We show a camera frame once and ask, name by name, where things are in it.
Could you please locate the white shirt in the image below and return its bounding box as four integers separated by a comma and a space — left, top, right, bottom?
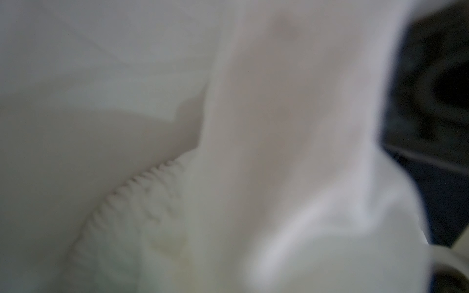
0, 0, 469, 293

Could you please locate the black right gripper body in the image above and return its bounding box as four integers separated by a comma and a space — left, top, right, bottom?
382, 1, 469, 245

